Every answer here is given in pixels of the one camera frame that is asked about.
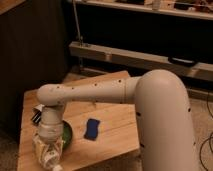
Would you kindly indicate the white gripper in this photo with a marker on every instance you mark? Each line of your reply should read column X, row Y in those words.
column 49, row 130

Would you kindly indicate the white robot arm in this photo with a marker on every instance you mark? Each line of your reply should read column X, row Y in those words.
column 163, row 118

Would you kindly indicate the green ceramic bowl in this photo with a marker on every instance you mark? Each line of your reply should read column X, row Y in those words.
column 67, row 134

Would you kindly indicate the white paper cup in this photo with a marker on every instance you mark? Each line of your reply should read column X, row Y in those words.
column 38, row 109

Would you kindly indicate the blue sponge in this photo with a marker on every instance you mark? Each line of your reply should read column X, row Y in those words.
column 92, row 129

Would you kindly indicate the wooden table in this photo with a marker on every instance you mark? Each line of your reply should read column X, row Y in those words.
column 117, row 134

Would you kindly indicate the upper shelf with clutter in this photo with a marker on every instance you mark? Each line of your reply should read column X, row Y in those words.
column 152, row 8

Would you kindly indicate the metal shelf rail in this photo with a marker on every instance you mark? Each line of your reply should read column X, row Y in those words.
column 140, row 60

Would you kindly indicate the black handle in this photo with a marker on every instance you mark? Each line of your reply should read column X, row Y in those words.
column 182, row 62

